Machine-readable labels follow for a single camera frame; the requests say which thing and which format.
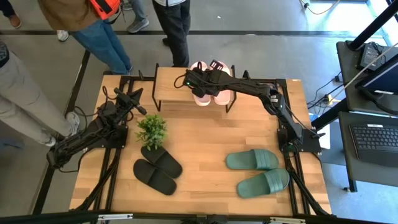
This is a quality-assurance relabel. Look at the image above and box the black horizontal beam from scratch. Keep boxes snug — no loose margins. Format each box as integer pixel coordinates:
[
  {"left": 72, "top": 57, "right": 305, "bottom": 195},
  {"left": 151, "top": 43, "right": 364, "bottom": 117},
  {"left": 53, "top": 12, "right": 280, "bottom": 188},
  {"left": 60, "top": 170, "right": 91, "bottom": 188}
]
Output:
[{"left": 0, "top": 210, "right": 398, "bottom": 224}]

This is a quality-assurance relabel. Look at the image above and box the black metal rig frame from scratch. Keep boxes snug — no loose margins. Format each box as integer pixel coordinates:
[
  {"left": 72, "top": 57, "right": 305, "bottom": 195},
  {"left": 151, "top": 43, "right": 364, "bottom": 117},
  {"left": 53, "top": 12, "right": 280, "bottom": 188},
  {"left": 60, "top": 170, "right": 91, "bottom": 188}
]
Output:
[{"left": 70, "top": 70, "right": 332, "bottom": 218}]

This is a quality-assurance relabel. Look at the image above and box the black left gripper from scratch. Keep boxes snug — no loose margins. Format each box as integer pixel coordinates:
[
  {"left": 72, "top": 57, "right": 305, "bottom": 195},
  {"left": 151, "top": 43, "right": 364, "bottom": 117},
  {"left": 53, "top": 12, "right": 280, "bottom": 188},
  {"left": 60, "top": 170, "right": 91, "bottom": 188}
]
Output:
[{"left": 114, "top": 87, "right": 148, "bottom": 116}]

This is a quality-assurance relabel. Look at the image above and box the yellow cable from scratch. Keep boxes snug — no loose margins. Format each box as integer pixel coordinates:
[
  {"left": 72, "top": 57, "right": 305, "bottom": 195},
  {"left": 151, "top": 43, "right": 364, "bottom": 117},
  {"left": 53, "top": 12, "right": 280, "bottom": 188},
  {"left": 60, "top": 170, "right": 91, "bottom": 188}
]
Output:
[{"left": 298, "top": 0, "right": 343, "bottom": 16}]

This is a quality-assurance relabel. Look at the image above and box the black floor cable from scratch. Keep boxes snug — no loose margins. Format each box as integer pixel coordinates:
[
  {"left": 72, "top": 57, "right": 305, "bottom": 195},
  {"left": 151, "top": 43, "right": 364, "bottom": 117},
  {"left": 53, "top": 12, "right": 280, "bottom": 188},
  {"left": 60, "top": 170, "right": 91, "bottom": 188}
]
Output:
[{"left": 306, "top": 72, "right": 343, "bottom": 111}]

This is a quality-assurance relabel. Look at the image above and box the green slide sandal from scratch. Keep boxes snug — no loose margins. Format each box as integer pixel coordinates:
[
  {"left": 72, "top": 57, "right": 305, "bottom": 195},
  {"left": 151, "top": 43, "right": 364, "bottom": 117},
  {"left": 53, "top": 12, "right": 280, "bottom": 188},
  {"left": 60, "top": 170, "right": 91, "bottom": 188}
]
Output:
[
  {"left": 225, "top": 148, "right": 280, "bottom": 171},
  {"left": 236, "top": 168, "right": 290, "bottom": 199}
]

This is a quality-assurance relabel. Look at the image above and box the orange bag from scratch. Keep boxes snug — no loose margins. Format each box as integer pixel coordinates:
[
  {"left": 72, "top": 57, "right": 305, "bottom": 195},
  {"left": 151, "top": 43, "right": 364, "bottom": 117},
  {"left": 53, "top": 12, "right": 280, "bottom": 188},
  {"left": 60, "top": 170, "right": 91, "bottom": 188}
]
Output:
[{"left": 89, "top": 0, "right": 123, "bottom": 25}]

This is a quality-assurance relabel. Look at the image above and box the wooden shelf with black frame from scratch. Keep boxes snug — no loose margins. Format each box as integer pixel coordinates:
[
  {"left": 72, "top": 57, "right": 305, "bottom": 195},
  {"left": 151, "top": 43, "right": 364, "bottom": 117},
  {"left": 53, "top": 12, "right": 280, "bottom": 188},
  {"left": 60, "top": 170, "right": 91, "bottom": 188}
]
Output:
[{"left": 150, "top": 63, "right": 238, "bottom": 114}]

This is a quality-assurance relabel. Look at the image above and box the black desk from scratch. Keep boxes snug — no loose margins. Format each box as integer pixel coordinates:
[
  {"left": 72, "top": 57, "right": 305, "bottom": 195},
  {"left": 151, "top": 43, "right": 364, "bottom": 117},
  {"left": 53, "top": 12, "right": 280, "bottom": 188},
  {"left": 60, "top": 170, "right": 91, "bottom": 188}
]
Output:
[
  {"left": 310, "top": 40, "right": 398, "bottom": 131},
  {"left": 338, "top": 111, "right": 398, "bottom": 193}
]

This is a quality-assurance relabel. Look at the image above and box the black laptop keyboard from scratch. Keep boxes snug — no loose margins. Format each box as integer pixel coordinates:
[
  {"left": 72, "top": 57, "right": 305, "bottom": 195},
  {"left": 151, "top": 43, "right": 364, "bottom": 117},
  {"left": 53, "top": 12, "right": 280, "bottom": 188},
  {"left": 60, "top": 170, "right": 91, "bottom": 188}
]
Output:
[{"left": 348, "top": 123, "right": 398, "bottom": 168}]

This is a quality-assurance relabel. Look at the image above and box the black pole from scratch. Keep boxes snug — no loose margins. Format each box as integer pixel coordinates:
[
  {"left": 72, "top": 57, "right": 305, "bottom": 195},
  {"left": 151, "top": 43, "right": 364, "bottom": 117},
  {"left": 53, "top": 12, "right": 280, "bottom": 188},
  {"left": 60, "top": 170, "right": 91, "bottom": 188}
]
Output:
[{"left": 347, "top": 0, "right": 398, "bottom": 52}]

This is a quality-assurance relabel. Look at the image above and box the black slide sandal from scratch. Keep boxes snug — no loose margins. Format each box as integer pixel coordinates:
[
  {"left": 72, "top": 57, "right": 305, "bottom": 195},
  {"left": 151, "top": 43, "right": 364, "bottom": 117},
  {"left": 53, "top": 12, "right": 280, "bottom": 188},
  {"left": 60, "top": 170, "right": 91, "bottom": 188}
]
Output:
[
  {"left": 132, "top": 159, "right": 178, "bottom": 197},
  {"left": 140, "top": 145, "right": 183, "bottom": 179}
]

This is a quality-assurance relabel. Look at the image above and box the pink slide sandal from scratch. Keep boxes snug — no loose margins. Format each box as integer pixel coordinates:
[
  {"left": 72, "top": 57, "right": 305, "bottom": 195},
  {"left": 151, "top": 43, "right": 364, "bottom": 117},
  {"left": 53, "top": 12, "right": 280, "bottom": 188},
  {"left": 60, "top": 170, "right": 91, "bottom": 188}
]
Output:
[
  {"left": 190, "top": 60, "right": 213, "bottom": 107},
  {"left": 211, "top": 60, "right": 233, "bottom": 106}
]

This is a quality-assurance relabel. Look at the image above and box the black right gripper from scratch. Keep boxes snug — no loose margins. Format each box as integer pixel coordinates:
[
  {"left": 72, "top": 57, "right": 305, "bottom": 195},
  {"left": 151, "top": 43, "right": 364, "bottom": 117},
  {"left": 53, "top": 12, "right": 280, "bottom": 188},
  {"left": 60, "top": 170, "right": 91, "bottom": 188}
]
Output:
[{"left": 185, "top": 58, "right": 225, "bottom": 98}]

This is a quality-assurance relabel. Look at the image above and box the black monitor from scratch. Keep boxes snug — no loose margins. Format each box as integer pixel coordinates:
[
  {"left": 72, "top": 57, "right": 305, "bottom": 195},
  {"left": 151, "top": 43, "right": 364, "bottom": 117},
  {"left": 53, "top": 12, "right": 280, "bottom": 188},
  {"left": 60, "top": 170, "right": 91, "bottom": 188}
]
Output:
[{"left": 354, "top": 52, "right": 398, "bottom": 116}]

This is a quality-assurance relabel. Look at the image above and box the white cable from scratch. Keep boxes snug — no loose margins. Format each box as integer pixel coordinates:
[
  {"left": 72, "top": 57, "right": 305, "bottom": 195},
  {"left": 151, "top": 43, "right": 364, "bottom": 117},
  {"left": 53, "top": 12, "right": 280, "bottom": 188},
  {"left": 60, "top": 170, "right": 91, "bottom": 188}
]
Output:
[{"left": 329, "top": 42, "right": 398, "bottom": 104}]

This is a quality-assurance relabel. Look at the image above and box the black power adapter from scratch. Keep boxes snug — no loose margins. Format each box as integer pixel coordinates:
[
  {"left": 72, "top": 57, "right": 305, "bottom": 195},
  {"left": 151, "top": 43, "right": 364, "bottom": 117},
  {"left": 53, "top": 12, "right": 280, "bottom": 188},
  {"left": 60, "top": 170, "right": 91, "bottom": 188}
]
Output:
[{"left": 358, "top": 42, "right": 387, "bottom": 72}]

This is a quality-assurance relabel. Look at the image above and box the potted green plant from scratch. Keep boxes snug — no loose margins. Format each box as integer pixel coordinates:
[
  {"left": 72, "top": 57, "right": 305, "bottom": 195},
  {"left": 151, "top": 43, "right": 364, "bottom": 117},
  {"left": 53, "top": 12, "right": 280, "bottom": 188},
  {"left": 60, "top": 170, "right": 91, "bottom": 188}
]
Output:
[{"left": 134, "top": 113, "right": 169, "bottom": 151}]

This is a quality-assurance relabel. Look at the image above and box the person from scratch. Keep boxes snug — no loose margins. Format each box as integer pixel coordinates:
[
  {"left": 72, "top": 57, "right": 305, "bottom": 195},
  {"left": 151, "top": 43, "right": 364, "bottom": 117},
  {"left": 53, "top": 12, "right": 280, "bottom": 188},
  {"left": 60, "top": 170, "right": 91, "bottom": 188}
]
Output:
[
  {"left": 0, "top": 0, "right": 23, "bottom": 30},
  {"left": 0, "top": 40, "right": 81, "bottom": 148},
  {"left": 151, "top": 0, "right": 192, "bottom": 68},
  {"left": 122, "top": 0, "right": 150, "bottom": 34},
  {"left": 37, "top": 0, "right": 135, "bottom": 76}
]

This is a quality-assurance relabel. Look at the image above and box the white paper sheet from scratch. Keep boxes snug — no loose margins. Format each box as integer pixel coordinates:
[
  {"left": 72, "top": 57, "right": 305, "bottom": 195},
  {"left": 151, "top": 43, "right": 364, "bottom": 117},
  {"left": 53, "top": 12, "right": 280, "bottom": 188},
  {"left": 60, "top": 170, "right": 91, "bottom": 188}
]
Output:
[{"left": 317, "top": 123, "right": 331, "bottom": 151}]

